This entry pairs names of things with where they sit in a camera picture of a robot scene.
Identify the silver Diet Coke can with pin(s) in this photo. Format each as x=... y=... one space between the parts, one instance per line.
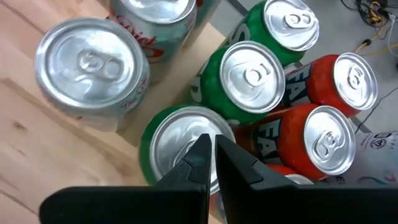
x=161 y=28
x=90 y=65

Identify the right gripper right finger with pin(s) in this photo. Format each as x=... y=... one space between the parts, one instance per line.
x=280 y=205

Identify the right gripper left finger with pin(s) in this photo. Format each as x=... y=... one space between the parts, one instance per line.
x=130 y=205

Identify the green Sprite can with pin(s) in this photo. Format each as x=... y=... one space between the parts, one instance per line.
x=245 y=81
x=280 y=28
x=174 y=140

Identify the white Celsius can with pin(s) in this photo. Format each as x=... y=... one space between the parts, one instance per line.
x=373 y=158

